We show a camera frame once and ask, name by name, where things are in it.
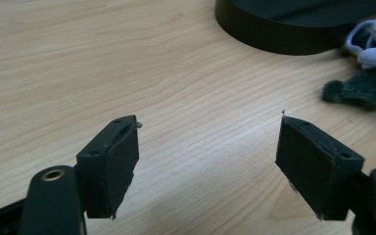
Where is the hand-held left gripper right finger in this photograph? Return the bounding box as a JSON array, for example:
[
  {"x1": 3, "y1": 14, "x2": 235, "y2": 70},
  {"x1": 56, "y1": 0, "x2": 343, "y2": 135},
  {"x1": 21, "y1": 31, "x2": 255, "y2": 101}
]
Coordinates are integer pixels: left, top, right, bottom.
[{"x1": 275, "y1": 110, "x2": 365, "y2": 221}]

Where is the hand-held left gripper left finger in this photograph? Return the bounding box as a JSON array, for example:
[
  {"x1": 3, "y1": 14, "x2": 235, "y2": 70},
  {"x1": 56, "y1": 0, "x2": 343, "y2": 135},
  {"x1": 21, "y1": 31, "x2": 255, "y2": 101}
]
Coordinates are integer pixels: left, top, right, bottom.
[{"x1": 75, "y1": 114, "x2": 143, "y2": 220}]

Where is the dark green plush toy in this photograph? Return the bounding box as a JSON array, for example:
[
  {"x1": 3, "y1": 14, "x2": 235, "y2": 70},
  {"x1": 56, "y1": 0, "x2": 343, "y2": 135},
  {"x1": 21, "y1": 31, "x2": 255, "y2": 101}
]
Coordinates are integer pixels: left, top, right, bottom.
[{"x1": 321, "y1": 67, "x2": 376, "y2": 112}]

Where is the black round container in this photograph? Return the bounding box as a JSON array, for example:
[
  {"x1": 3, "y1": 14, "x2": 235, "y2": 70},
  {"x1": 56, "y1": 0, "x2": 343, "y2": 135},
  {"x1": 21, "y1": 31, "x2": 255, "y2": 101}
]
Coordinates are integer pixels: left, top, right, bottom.
[{"x1": 213, "y1": 0, "x2": 376, "y2": 56}]

